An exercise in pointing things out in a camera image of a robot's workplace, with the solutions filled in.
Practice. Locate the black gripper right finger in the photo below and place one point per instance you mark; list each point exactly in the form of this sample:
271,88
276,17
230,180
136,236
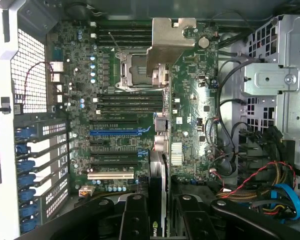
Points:
190,220

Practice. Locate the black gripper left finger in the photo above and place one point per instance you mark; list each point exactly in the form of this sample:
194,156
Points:
135,220

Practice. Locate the white expansion slot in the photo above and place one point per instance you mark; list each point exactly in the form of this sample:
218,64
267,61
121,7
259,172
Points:
110,175

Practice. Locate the white power connector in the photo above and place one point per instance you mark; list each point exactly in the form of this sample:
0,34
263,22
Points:
86,191

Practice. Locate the silver chipset heatsink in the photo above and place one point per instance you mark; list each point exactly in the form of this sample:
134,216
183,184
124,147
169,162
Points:
177,153

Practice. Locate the blue expansion slot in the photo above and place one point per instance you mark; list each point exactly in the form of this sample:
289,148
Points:
115,132

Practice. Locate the green motherboard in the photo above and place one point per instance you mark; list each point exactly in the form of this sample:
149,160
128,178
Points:
195,105

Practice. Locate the metal CPU socket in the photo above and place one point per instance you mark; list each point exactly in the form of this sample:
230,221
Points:
137,72

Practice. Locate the silver metal disk bay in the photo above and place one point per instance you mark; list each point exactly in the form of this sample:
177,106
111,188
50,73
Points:
270,80

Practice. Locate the round coin battery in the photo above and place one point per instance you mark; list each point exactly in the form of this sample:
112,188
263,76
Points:
204,42

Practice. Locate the grey open PC case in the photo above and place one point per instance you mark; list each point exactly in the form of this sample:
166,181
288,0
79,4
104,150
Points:
215,7

